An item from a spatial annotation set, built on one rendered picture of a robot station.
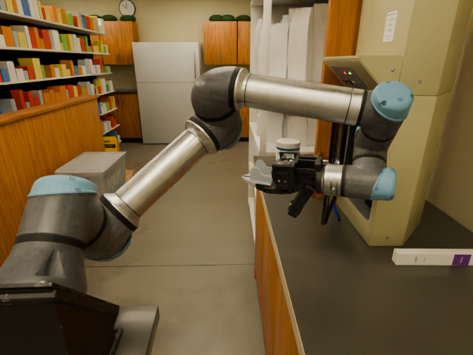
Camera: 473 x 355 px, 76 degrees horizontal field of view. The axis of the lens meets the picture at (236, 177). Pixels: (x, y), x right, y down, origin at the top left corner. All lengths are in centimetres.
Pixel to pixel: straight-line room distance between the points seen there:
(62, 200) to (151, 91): 531
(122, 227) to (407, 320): 69
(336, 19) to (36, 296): 116
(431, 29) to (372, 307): 70
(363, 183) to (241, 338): 145
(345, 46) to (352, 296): 85
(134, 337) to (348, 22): 117
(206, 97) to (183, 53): 504
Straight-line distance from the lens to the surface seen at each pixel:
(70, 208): 64
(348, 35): 127
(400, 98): 66
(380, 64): 91
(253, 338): 198
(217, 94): 70
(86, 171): 276
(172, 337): 202
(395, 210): 105
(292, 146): 164
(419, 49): 95
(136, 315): 81
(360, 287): 91
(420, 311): 90
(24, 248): 63
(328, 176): 72
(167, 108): 587
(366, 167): 73
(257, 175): 77
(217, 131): 78
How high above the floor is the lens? 150
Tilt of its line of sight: 21 degrees down
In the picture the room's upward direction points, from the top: straight up
